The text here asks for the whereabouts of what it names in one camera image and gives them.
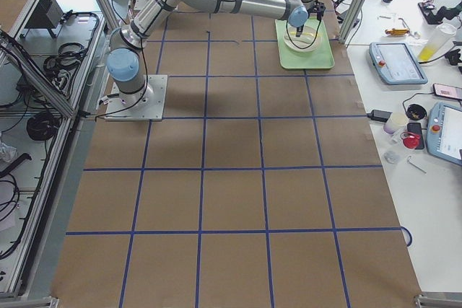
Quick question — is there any white round plate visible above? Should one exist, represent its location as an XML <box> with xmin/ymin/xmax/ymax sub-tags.
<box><xmin>283</xmin><ymin>25</ymin><xmax>322</xmax><ymax>52</ymax></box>

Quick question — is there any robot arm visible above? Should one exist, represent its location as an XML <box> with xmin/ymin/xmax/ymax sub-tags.
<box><xmin>106</xmin><ymin>0</ymin><xmax>325</xmax><ymax>109</ymax></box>

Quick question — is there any light green tray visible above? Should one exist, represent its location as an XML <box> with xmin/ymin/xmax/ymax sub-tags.
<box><xmin>275</xmin><ymin>18</ymin><xmax>335</xmax><ymax>69</ymax></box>

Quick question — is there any gold cylindrical tool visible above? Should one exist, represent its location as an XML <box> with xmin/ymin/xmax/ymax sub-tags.
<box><xmin>385</xmin><ymin>28</ymin><xmax>410</xmax><ymax>37</ymax></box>

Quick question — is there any teach pendant near tray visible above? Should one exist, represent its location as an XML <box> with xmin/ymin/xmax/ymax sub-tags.
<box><xmin>369</xmin><ymin>42</ymin><xmax>428</xmax><ymax>85</ymax></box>

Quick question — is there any black power adapter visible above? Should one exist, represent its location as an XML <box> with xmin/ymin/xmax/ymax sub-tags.
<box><xmin>367</xmin><ymin>109</ymin><xmax>392</xmax><ymax>123</ymax></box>

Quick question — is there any yellow liquid bottle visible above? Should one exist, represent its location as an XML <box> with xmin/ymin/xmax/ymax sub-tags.
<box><xmin>418</xmin><ymin>23</ymin><xmax>457</xmax><ymax>62</ymax></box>

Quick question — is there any smartphone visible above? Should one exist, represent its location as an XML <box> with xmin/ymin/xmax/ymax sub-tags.
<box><xmin>433</xmin><ymin>84</ymin><xmax>462</xmax><ymax>101</ymax></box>

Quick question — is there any wrist cable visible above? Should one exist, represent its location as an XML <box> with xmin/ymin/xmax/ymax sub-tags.
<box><xmin>284</xmin><ymin>12</ymin><xmax>324</xmax><ymax>50</ymax></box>

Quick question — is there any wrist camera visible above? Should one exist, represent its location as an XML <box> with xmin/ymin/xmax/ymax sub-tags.
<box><xmin>308</xmin><ymin>0</ymin><xmax>326</xmax><ymax>22</ymax></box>

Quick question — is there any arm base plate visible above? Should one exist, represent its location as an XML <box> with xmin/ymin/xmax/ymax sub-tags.
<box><xmin>104</xmin><ymin>74</ymin><xmax>168</xmax><ymax>121</ymax></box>
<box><xmin>129</xmin><ymin>0</ymin><xmax>148</xmax><ymax>13</ymax></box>

